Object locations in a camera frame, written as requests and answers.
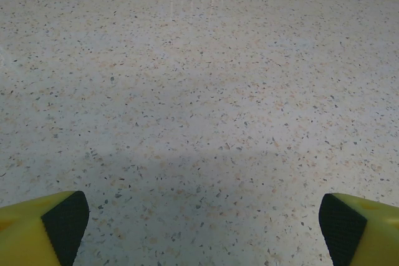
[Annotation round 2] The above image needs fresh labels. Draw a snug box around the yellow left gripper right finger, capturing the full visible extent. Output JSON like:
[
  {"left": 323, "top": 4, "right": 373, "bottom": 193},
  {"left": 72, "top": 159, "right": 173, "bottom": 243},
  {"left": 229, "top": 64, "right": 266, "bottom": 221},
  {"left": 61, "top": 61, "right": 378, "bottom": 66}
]
[{"left": 319, "top": 192, "right": 399, "bottom": 266}]

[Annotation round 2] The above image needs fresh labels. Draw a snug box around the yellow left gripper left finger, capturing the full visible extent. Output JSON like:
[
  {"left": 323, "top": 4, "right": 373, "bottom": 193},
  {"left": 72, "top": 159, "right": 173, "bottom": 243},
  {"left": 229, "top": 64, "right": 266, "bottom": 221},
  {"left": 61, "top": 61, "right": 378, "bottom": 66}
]
[{"left": 0, "top": 190, "right": 90, "bottom": 266}]

